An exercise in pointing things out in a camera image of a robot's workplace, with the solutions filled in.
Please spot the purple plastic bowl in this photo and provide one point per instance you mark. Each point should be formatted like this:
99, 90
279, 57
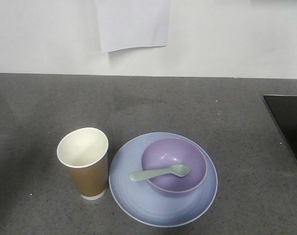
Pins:
184, 164

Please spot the mint green plastic spoon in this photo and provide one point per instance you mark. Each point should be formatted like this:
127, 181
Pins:
160, 173

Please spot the brown paper cup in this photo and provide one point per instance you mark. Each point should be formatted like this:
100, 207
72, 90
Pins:
84, 154

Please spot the black glass gas hob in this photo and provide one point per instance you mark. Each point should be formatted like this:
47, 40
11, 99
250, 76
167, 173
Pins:
283, 110

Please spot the white paper sheet on wall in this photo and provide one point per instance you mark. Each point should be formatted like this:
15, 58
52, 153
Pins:
125, 24

